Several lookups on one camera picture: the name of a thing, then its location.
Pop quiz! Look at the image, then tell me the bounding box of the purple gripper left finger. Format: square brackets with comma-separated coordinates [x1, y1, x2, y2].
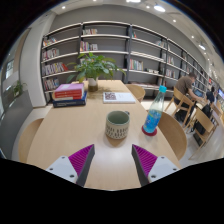
[47, 144, 95, 187]

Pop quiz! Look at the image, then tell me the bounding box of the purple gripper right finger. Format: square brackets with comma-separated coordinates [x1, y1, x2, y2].
[131, 145, 179, 186]

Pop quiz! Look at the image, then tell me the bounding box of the clear blue water bottle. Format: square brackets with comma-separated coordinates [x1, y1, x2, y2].
[143, 85, 167, 133]

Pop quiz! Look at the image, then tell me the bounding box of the red round coaster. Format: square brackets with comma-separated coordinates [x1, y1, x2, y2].
[141, 126, 157, 136]

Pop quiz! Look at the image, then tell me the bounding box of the wooden chair right near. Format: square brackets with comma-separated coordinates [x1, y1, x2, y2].
[158, 112, 187, 160]

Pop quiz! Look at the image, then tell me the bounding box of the patterned ceramic mug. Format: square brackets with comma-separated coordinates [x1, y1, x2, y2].
[105, 111, 130, 140]

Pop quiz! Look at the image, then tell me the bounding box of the dark blue bottom book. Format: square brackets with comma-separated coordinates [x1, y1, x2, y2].
[53, 91, 87, 108]

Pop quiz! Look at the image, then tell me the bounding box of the wooden chair right foreground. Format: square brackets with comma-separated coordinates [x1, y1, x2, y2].
[188, 107, 218, 151]

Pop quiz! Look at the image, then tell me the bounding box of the red middle book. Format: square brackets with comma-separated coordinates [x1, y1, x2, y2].
[52, 94, 82, 101]

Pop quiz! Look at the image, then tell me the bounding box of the red book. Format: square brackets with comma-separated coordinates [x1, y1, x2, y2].
[52, 94, 82, 101]
[54, 83, 84, 98]

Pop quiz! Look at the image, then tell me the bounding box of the wooden chair under person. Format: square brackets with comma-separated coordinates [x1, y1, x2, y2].
[169, 89, 194, 125]

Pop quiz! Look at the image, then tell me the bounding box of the wooden chair far right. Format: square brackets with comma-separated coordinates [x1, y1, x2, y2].
[126, 84, 145, 102]

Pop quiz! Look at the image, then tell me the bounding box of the white open magazine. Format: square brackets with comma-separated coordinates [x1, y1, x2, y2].
[103, 92, 136, 104]

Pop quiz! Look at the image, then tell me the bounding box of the red top book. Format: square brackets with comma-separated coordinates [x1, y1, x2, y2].
[54, 83, 84, 98]

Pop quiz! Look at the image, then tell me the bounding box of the seated person brown shirt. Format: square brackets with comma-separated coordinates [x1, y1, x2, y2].
[175, 72, 203, 124]

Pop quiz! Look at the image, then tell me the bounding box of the small plant by window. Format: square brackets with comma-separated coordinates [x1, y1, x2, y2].
[13, 81, 26, 97]

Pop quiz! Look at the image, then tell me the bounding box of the potted green plant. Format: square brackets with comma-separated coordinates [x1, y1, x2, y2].
[66, 52, 126, 92]

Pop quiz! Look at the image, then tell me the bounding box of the grey wall bookshelf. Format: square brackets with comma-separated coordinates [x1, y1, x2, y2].
[41, 21, 211, 102]

